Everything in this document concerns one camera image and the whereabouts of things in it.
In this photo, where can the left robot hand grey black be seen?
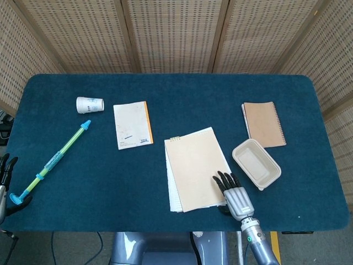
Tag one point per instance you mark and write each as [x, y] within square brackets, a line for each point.
[8, 176]

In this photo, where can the right robot hand grey black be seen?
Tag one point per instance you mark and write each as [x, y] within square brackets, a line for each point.
[238, 198]

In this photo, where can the large tan-covered lined notepad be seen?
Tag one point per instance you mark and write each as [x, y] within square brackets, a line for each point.
[193, 168]

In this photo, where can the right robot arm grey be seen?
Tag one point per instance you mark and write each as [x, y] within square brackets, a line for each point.
[257, 243]

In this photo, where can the brown spiral notebook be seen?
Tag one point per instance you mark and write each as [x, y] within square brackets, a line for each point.
[263, 124]

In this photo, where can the beige plastic food container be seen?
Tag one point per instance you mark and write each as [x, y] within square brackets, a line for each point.
[255, 163]

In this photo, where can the black equipment beside table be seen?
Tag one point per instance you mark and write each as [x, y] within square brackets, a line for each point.
[5, 129]

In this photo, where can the green tube toy blue ends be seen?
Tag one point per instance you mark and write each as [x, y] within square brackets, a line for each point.
[59, 157]

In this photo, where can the grey-blue robot torso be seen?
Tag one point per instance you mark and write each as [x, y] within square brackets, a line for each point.
[165, 248]

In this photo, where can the dark blue table cloth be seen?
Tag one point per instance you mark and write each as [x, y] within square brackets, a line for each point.
[110, 179]

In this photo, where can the white paper cup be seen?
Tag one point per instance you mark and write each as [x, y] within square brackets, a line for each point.
[89, 105]

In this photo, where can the white notepad orange spine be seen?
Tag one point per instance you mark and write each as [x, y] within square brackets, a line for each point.
[132, 125]

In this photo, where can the woven bamboo folding screen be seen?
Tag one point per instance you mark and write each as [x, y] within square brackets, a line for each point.
[176, 36]

